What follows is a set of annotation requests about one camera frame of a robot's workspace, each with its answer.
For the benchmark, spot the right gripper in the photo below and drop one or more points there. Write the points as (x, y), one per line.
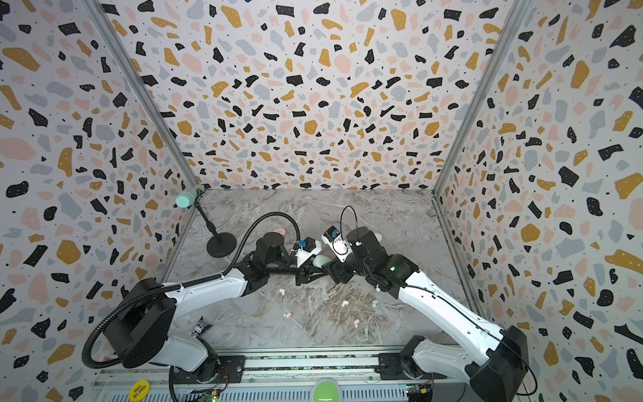
(339, 269)

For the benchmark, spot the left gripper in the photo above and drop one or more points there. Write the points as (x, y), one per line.
(308, 273)

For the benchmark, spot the mint green charging case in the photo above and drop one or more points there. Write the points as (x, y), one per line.
(320, 261)

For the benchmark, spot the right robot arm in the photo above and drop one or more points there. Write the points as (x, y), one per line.
(492, 360)

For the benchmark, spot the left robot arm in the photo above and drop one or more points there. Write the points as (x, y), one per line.
(141, 334)

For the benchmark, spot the microphone on black stand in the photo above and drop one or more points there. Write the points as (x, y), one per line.
(220, 244)

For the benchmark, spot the green push button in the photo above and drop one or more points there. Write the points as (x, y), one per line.
(326, 390)

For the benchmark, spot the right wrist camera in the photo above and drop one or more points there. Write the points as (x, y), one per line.
(333, 238)

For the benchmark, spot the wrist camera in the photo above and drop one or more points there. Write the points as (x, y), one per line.
(333, 238)
(307, 249)

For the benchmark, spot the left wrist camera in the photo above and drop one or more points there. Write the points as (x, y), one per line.
(307, 249)

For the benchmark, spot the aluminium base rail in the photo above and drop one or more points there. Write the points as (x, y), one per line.
(364, 373)

